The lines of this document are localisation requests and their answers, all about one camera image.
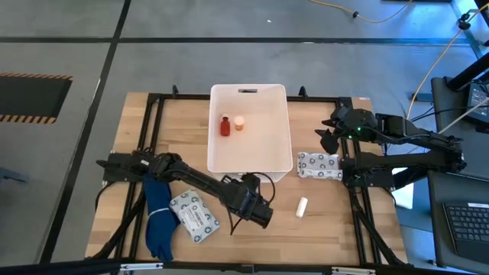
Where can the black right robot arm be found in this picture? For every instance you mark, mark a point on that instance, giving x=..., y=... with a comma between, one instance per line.
x=420, y=156

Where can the white gauze roll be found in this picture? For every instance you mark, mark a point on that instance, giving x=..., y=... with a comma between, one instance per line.
x=301, y=208

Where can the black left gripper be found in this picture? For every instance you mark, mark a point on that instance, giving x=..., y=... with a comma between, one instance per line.
x=254, y=208

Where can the red medicine bottle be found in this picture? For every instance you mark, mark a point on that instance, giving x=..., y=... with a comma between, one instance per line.
x=225, y=128

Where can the patterned white packet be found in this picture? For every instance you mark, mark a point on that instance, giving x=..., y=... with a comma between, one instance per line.
x=319, y=164

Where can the black stand pole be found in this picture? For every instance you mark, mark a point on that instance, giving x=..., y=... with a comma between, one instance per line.
x=470, y=70

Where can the black aluminium crossbar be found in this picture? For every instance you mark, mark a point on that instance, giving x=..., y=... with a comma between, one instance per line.
x=76, y=267

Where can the orange pill bottle white cap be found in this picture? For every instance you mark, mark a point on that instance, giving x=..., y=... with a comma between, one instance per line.
x=239, y=124

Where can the grey laptop with keyboard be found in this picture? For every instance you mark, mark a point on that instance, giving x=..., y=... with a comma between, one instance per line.
x=466, y=225

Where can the hazard striped floor mat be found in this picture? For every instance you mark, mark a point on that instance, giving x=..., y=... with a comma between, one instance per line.
x=30, y=97

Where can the patterned packet with barcode label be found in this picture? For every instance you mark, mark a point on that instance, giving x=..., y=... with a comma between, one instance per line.
x=195, y=217

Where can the white perforated plastic basket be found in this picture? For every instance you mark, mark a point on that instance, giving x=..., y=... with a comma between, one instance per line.
x=260, y=153

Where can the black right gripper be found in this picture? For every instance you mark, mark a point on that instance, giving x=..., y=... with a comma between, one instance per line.
x=355, y=122

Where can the black tablet screen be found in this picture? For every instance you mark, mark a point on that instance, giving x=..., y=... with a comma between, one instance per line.
x=479, y=101

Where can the black aluminium table frame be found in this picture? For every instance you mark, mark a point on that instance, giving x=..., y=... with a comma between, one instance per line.
x=183, y=97

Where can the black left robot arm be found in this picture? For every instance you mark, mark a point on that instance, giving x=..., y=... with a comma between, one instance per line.
x=191, y=177

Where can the blue rubber glove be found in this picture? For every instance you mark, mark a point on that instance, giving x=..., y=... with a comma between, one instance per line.
x=158, y=229

